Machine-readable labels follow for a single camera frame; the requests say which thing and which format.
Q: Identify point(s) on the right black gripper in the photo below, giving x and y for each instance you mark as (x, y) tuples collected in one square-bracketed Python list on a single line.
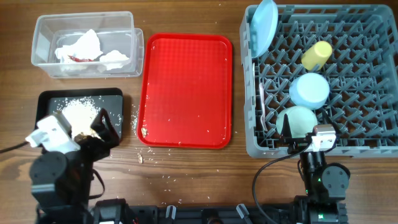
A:
[(296, 144)]

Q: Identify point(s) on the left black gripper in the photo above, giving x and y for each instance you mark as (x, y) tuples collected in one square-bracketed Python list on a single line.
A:
[(101, 149)]

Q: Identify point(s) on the green bowl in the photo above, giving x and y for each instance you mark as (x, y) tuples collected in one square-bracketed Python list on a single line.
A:
[(301, 121)]

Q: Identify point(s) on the light blue bowl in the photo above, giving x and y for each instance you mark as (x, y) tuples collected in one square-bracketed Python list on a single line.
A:
[(310, 90)]

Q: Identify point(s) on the white plastic fork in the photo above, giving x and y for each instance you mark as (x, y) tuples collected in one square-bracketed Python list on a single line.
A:
[(263, 107)]

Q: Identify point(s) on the yellow cup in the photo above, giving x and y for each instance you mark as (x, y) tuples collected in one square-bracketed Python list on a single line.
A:
[(317, 55)]

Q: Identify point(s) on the small white napkin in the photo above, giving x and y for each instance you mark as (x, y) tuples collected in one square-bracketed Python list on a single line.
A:
[(114, 60)]

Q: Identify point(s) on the red snack wrapper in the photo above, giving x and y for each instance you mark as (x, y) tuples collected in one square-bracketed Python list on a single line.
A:
[(75, 59)]

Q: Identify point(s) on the large white napkin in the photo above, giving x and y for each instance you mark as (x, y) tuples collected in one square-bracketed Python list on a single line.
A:
[(87, 46)]

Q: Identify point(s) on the light blue plate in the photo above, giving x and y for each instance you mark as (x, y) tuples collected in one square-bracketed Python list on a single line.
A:
[(263, 27)]

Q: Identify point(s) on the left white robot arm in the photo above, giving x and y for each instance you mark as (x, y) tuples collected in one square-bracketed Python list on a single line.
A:
[(61, 177)]

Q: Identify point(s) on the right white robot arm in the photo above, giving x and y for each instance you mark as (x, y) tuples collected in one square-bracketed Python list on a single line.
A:
[(325, 183)]

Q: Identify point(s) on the grey dishwasher rack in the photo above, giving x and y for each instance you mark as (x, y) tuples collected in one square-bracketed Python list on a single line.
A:
[(361, 72)]

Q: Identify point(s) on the clear plastic waste bin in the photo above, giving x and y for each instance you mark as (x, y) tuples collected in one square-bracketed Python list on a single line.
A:
[(115, 30)]

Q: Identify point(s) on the food crumb on table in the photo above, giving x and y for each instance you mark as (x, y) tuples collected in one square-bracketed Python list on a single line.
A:
[(140, 159)]

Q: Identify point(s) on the black rectangular tray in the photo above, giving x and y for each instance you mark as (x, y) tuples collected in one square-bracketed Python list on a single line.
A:
[(111, 99)]

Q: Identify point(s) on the red serving tray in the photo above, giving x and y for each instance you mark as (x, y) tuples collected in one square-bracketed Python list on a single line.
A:
[(186, 97)]

